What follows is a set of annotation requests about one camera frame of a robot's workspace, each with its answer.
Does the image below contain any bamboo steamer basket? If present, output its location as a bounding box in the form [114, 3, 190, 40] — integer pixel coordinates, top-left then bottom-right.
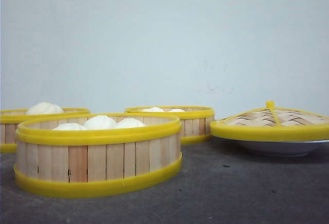
[1, 107, 90, 153]
[125, 105, 215, 145]
[14, 113, 182, 198]

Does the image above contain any woven bamboo steamer lid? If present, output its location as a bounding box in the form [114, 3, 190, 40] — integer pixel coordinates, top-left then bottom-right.
[210, 101, 328, 142]

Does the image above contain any white bun back left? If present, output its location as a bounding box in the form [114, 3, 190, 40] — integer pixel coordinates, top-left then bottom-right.
[141, 106, 164, 112]

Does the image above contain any white bun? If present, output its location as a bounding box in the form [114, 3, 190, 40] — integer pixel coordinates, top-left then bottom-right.
[169, 108, 185, 113]
[52, 123, 87, 131]
[141, 106, 164, 112]
[114, 118, 146, 129]
[83, 115, 117, 130]

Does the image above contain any white bun back right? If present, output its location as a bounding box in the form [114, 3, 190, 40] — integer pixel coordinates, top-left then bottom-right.
[169, 108, 185, 113]

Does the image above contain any white bun front right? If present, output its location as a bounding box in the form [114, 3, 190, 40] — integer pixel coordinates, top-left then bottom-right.
[114, 118, 146, 129]

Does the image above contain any white bun front middle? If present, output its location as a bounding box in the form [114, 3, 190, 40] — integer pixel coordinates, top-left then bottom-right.
[83, 115, 117, 130]

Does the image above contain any white bun front left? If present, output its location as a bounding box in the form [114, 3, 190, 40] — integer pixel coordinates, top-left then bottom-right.
[52, 123, 87, 131]

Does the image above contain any white bun left basket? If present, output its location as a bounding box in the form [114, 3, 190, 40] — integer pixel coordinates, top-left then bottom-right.
[26, 102, 64, 115]

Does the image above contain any white plate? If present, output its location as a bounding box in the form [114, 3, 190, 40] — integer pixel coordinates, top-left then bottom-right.
[219, 138, 328, 157]

